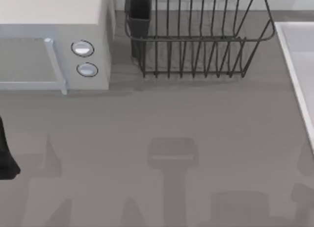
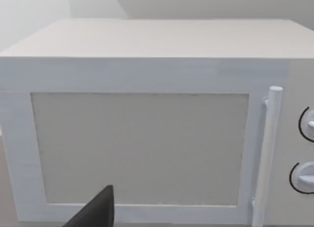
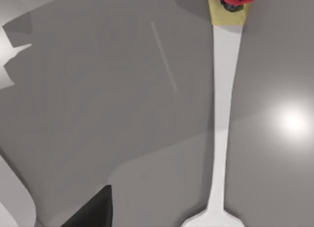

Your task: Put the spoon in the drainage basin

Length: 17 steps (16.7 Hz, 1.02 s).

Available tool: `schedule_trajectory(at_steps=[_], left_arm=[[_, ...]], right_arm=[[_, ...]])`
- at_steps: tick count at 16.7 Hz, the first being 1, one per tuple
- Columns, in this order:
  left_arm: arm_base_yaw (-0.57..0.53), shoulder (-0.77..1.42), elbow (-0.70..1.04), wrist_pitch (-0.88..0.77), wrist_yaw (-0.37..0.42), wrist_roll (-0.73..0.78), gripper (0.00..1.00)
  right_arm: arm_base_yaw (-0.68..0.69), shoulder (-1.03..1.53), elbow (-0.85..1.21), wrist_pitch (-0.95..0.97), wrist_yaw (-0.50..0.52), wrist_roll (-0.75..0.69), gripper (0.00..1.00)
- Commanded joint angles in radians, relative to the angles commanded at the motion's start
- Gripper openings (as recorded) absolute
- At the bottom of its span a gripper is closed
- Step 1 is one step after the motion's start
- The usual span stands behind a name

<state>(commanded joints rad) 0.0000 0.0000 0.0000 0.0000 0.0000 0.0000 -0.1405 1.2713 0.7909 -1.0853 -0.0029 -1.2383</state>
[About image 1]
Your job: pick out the small silver microwave knob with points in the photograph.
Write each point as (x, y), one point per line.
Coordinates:
(87, 69)

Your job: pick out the large silver microwave knob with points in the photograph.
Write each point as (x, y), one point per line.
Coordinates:
(82, 48)

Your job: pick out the black cutlery holder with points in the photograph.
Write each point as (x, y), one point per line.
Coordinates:
(138, 13)

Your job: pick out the glass microwave door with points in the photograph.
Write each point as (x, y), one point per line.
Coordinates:
(27, 60)

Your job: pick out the pale microwave oven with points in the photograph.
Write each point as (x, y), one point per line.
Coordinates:
(49, 8)

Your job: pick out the white sink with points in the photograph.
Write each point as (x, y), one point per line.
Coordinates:
(298, 65)

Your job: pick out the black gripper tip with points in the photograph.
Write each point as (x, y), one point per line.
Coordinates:
(6, 160)

